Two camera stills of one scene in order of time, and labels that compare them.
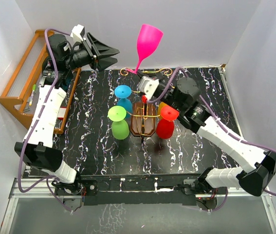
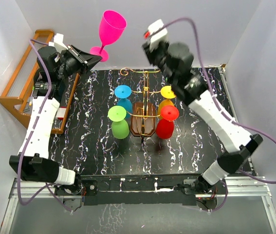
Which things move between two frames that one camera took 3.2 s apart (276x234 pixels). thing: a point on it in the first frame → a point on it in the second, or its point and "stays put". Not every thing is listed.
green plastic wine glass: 119,127 stays put
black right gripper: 161,78 → 150,55
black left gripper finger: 100,48 → 85,57
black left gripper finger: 102,63 → 94,61
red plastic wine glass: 165,126 stays put
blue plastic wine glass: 122,93 stays put
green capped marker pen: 34,88 stays put
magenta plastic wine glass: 148,39 → 111,27
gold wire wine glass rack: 143,114 stays put
